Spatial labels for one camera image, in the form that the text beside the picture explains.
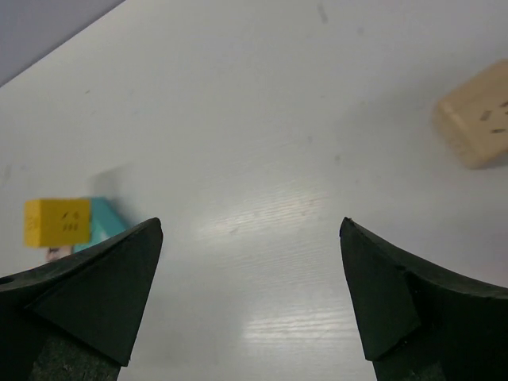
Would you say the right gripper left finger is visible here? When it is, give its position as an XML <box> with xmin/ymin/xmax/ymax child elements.
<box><xmin>1</xmin><ymin>217</ymin><xmax>163</xmax><ymax>380</ymax></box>

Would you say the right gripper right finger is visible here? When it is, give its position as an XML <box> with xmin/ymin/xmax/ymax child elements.
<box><xmin>340</xmin><ymin>218</ymin><xmax>507</xmax><ymax>380</ymax></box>

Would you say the yellow cube socket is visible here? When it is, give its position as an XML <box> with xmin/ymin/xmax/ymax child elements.
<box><xmin>24</xmin><ymin>198</ymin><xmax>91</xmax><ymax>248</ymax></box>

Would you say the teal triangular power strip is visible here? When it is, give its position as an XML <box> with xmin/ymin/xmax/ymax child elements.
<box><xmin>72</xmin><ymin>197</ymin><xmax>129</xmax><ymax>253</ymax></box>

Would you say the beige cube socket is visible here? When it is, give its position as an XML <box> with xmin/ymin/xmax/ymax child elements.
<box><xmin>433</xmin><ymin>59</ymin><xmax>507</xmax><ymax>169</ymax></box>

